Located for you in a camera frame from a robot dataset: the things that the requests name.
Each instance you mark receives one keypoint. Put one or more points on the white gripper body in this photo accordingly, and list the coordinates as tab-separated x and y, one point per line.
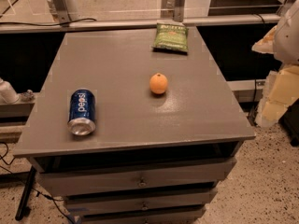
289	39

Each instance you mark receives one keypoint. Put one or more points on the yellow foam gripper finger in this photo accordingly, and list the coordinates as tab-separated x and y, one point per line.
266	44
280	91

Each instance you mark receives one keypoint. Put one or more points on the blue pepsi can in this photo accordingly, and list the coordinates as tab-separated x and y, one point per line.
81	113

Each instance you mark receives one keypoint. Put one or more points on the grey side ledge right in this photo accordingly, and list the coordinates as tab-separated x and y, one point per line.
247	91

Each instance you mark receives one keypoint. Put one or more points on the grey side ledge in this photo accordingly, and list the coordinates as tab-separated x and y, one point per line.
247	91
21	108

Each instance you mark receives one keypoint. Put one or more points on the green chip bag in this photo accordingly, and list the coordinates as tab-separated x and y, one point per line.
172	37

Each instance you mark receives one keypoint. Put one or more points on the orange fruit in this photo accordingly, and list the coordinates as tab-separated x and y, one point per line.
158	83

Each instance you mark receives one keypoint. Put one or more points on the grey drawer cabinet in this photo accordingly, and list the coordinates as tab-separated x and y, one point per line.
197	118

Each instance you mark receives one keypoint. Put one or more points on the bottom grey drawer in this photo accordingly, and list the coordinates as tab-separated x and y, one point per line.
154	216

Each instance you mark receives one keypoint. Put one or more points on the grey drawer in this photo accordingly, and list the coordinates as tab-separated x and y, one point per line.
93	181
140	202
154	216

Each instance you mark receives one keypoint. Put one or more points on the middle grey drawer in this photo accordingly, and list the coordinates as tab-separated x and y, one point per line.
140	202

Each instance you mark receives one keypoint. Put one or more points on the top grey drawer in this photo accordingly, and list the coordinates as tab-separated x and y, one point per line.
93	181

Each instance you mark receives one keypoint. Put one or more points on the grey side ledge left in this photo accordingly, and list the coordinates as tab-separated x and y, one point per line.
21	108

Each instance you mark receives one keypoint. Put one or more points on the white pipe fitting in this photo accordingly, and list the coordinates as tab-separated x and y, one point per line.
7	92

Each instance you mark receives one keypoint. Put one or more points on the black metal leg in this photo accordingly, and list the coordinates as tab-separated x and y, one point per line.
25	195

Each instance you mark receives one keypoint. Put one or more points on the centre metal frame post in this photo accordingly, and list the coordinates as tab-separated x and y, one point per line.
173	9

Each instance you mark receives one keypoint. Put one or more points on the metal frame post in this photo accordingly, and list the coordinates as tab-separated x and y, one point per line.
63	10
173	9

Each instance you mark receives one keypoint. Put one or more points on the grey metal rail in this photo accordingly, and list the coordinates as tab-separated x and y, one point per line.
77	26

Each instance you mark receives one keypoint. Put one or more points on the left metal frame post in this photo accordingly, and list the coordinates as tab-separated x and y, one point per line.
63	10

